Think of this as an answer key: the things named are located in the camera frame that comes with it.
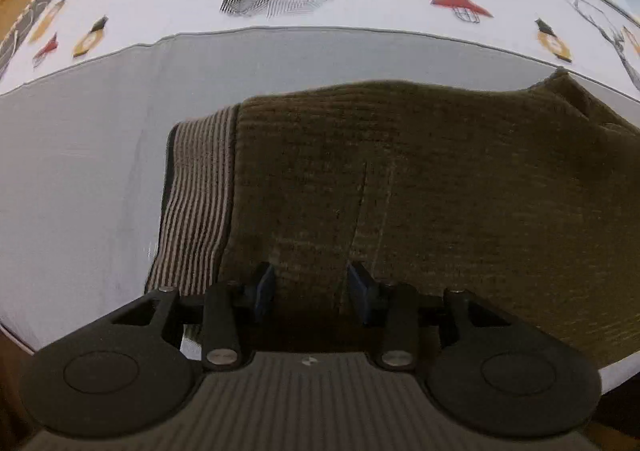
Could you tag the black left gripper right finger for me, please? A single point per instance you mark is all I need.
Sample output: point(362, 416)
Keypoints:
point(485, 368)

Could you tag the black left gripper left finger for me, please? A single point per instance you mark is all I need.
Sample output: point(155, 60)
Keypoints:
point(136, 366)

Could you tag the brown corduroy pants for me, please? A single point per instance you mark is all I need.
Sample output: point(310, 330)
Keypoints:
point(529, 198)

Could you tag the grey and printed bed sheet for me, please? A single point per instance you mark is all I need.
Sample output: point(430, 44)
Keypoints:
point(83, 134)

